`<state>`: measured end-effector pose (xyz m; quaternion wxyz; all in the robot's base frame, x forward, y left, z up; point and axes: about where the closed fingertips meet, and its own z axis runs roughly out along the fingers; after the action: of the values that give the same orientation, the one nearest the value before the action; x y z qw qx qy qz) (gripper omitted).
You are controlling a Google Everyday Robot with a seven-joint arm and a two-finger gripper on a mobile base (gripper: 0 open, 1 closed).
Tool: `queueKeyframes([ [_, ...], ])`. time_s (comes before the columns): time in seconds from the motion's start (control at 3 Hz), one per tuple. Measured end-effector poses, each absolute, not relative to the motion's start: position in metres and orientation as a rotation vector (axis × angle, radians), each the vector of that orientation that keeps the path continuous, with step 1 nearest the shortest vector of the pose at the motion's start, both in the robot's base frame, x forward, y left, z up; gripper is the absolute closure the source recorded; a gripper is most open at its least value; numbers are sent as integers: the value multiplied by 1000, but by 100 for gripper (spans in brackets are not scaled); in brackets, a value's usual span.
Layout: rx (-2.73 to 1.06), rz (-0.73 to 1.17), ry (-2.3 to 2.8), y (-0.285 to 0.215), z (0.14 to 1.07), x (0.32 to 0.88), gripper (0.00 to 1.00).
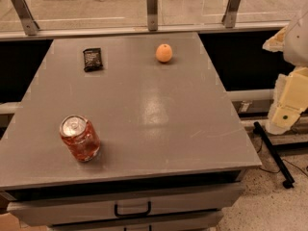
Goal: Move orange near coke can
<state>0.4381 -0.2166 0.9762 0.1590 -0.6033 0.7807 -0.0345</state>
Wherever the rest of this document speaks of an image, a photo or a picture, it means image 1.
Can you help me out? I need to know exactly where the middle metal bracket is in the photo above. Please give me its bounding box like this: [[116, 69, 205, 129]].
[[146, 0, 158, 31]]

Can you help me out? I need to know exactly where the grey drawer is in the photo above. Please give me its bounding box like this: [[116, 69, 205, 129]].
[[8, 182, 244, 226], [49, 211, 223, 231]]

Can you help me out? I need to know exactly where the orange fruit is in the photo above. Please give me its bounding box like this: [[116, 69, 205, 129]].
[[156, 44, 172, 63]]

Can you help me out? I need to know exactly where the black snack packet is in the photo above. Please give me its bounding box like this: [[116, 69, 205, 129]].
[[83, 48, 103, 72]]

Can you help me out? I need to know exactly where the black floor cable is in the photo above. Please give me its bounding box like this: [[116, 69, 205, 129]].
[[256, 138, 308, 178]]

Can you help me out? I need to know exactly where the grey top drawer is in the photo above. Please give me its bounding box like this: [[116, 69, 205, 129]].
[[8, 182, 244, 226]]

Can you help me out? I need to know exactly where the red coke can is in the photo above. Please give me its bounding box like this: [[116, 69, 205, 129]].
[[60, 115, 100, 162]]

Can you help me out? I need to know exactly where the right metal bracket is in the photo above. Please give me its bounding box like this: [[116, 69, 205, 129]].
[[221, 0, 241, 28]]

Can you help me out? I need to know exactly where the left metal bracket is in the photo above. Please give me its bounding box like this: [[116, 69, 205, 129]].
[[11, 0, 39, 36]]

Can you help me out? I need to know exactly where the grey lower drawer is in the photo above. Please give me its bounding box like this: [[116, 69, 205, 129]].
[[49, 211, 223, 231]]

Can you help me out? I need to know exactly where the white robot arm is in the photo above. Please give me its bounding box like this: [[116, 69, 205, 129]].
[[263, 4, 308, 135]]

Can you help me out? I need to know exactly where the glass barrier panel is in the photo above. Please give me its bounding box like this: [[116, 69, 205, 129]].
[[0, 0, 308, 34]]

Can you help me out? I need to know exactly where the metal bracket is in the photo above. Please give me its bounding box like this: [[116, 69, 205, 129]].
[[221, 0, 241, 28], [146, 0, 158, 31], [11, 0, 39, 36]]

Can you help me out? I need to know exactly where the black drawer handle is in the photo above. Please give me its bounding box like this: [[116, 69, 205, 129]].
[[114, 201, 152, 218]]

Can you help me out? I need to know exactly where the black floor bar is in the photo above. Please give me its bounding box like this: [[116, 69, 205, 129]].
[[253, 121, 295, 189]]

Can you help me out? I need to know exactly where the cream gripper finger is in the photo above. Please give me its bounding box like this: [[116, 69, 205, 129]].
[[266, 67, 308, 135], [262, 27, 287, 52]]

